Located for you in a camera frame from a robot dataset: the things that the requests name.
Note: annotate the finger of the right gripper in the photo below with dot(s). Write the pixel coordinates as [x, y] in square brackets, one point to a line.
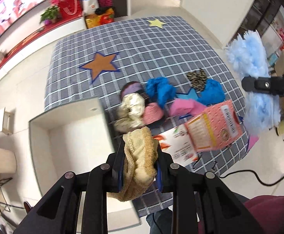
[269, 86]

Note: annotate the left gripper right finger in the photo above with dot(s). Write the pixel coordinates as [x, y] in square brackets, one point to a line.
[201, 201]

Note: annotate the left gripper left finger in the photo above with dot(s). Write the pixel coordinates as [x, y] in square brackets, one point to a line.
[58, 210]

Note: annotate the light blue fluffy cloth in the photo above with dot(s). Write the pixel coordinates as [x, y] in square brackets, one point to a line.
[247, 56]

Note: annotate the beige knitted hat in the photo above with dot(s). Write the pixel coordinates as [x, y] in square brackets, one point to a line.
[138, 169]

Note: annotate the blue sparkly cloth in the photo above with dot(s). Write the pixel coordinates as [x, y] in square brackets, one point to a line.
[160, 90]

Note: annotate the white storage box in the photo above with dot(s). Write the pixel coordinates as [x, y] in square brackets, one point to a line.
[74, 137]

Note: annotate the pink patterned box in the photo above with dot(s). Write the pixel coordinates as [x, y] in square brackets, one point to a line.
[215, 128]

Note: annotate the white fruit print box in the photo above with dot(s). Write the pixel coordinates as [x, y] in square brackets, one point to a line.
[177, 142]

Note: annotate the dark glass cabinet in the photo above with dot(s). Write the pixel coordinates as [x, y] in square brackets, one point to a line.
[260, 16]

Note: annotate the leopard print cloth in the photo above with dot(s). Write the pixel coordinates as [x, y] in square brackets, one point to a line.
[197, 79]

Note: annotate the pink sponge block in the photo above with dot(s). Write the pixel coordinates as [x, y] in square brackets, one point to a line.
[196, 107]
[180, 107]

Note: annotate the small white stool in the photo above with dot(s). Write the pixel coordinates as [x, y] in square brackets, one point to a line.
[6, 122]

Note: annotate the cream dotted scrunchie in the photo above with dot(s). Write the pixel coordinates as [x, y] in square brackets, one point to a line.
[130, 113]

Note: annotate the pink fuzzy sock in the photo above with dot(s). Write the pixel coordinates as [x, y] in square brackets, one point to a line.
[152, 113]

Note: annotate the purple black slipper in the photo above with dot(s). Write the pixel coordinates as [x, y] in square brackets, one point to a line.
[133, 87]

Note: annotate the grey checked star rug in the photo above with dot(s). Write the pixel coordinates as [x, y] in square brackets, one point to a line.
[99, 61]

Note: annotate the white red tv cabinet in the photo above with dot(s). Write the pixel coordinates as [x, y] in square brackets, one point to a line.
[43, 38]

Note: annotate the yellow fruit carton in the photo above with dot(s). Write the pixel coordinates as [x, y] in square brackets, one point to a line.
[95, 20]

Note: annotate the potted green plant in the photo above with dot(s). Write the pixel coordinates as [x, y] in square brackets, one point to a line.
[50, 15]

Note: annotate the red gift bag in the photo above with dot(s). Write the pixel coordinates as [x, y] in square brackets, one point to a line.
[68, 8]

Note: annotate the white paper bag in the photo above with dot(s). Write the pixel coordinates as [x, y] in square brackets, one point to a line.
[90, 6]

